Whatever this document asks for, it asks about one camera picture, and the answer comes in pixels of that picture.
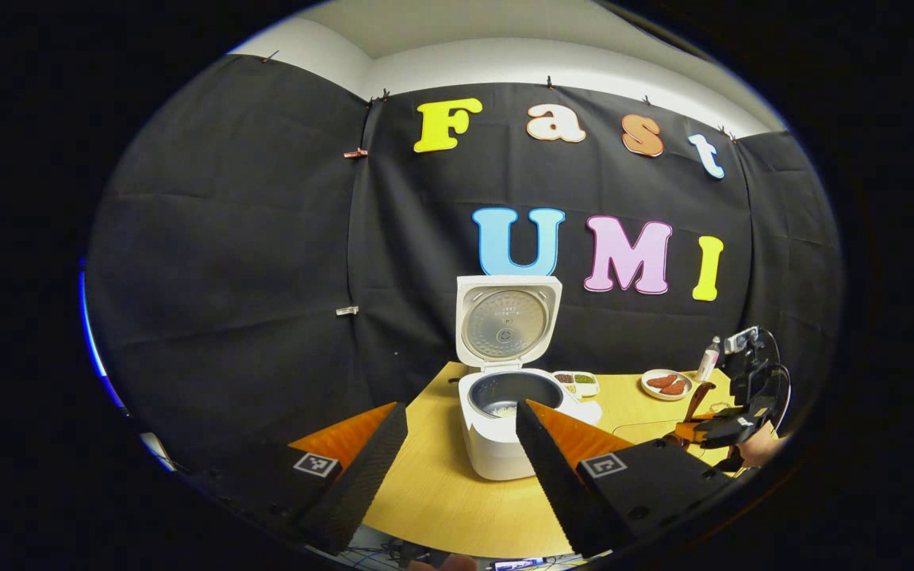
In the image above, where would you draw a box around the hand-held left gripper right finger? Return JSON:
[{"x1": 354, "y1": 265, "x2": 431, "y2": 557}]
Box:
[{"x1": 514, "y1": 399, "x2": 737, "y2": 558}]

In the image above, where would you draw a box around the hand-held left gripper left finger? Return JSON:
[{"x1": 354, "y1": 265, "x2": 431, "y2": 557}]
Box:
[{"x1": 191, "y1": 401, "x2": 410, "y2": 556}]

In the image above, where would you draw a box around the brown wooden spoon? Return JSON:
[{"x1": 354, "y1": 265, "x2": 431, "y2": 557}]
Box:
[{"x1": 683, "y1": 381, "x2": 717, "y2": 425}]

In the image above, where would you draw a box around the white rice cooker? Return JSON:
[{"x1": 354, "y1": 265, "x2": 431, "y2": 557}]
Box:
[{"x1": 455, "y1": 275, "x2": 585, "y2": 482}]

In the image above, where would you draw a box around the small bottle with pink label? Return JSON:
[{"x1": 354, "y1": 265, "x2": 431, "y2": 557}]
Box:
[{"x1": 695, "y1": 336, "x2": 721, "y2": 383}]

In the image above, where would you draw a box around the white round plate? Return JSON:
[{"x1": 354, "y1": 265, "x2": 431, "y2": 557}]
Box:
[{"x1": 641, "y1": 369, "x2": 694, "y2": 401}]

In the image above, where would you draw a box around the white divided grain dish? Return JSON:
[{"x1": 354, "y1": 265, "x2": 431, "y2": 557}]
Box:
[{"x1": 552, "y1": 371, "x2": 601, "y2": 397}]

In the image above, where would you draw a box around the black backdrop cloth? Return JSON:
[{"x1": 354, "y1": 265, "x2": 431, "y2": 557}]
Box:
[{"x1": 86, "y1": 54, "x2": 845, "y2": 477}]

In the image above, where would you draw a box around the tangle of thin cables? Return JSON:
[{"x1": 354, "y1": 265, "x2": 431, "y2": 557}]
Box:
[{"x1": 346, "y1": 527, "x2": 458, "y2": 570}]

